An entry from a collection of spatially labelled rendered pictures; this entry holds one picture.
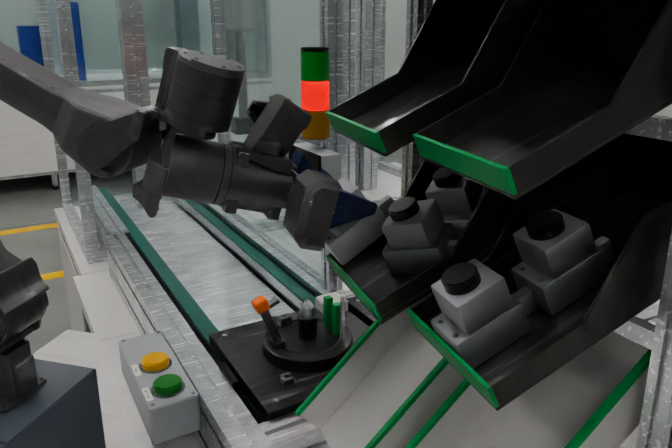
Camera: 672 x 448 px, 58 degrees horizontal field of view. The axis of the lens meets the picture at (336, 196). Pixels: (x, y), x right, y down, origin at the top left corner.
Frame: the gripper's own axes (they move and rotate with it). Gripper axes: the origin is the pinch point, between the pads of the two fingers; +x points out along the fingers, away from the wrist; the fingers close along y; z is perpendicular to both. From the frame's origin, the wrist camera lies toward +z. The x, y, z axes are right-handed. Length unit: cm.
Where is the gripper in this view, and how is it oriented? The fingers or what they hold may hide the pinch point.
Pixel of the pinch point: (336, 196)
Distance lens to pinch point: 60.3
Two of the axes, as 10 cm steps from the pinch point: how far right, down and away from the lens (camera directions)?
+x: 9.0, 1.7, 4.0
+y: -3.4, -2.8, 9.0
